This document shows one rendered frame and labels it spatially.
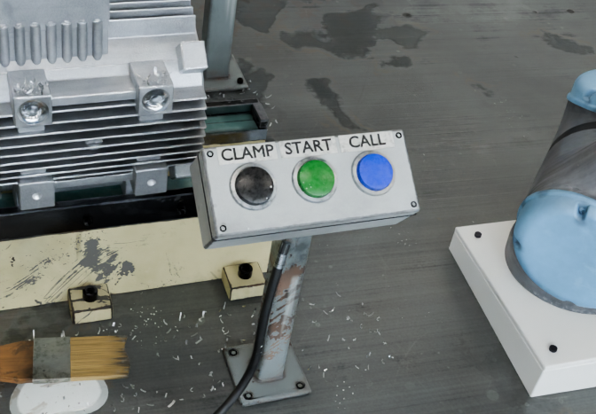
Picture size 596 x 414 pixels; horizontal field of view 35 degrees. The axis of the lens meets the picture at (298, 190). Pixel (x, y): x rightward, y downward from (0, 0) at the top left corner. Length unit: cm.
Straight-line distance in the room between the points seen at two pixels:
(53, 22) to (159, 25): 9
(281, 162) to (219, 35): 54
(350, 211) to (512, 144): 59
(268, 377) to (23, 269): 26
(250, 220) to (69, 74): 21
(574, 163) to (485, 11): 79
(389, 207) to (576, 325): 32
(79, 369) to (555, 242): 45
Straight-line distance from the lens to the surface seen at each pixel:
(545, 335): 99
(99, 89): 80
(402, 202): 75
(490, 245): 107
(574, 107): 94
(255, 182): 71
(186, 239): 95
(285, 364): 93
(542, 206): 80
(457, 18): 155
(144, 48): 83
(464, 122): 131
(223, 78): 128
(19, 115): 78
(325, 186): 72
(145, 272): 97
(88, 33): 81
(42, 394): 91
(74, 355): 93
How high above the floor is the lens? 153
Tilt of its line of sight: 40 degrees down
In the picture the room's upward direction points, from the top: 11 degrees clockwise
